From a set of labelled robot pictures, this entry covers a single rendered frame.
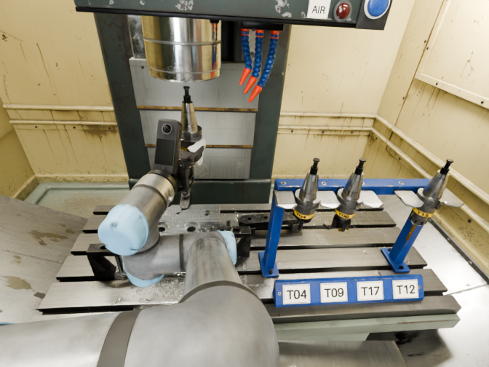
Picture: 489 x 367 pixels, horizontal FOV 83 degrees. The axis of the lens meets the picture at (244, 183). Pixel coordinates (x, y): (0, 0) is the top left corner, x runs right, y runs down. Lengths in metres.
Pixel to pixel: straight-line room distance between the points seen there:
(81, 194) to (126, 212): 1.45
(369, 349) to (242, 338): 0.89
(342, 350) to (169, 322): 0.87
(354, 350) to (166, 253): 0.70
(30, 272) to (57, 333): 1.18
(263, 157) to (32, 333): 1.18
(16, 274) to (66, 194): 0.71
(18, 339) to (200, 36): 0.51
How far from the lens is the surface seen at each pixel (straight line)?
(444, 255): 1.35
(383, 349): 1.10
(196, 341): 0.18
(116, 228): 0.47
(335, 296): 0.89
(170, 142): 0.59
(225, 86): 1.12
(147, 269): 0.57
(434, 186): 0.83
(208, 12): 0.45
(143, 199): 0.51
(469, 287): 1.29
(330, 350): 1.01
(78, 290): 0.97
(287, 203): 0.67
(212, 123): 1.17
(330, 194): 0.74
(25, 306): 1.31
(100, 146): 1.79
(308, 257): 0.99
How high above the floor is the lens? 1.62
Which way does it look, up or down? 34 degrees down
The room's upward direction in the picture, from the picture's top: 4 degrees clockwise
